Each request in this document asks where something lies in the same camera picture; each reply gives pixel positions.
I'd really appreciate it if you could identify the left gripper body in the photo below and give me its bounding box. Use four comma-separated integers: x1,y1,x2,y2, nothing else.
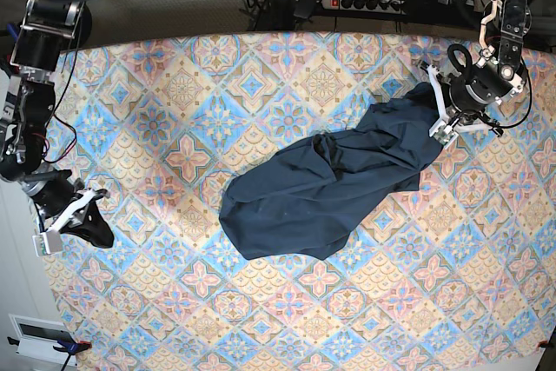
419,62,504,136

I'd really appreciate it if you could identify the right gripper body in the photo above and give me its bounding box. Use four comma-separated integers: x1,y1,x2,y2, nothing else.
23,170,109,234

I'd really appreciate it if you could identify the dark navy t-shirt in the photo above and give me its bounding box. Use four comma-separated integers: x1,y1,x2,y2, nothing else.
219,83,442,260

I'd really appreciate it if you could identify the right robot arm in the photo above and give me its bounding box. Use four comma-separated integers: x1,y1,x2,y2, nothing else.
1,0,114,256

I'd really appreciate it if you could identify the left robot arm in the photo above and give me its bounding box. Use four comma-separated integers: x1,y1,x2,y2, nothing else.
420,0,533,147

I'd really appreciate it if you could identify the blue orange clamp bottom left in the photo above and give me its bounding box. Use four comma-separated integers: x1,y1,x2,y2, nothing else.
53,340,92,371

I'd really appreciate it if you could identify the white floor vent box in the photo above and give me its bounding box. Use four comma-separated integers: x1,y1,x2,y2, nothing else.
9,314,74,365

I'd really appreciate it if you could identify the white power strip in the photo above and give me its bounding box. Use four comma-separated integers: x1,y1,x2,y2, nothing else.
321,0,403,14

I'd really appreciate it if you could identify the black round stool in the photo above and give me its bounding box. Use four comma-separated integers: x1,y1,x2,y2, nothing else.
66,4,92,50

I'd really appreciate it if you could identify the blue clamp upper left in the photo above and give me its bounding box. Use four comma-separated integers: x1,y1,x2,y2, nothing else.
0,23,20,43

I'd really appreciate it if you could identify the patterned tile tablecloth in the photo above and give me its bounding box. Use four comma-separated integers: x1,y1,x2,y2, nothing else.
43,33,555,370

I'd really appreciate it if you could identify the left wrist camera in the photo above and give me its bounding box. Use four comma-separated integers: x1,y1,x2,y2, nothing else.
429,119,459,149

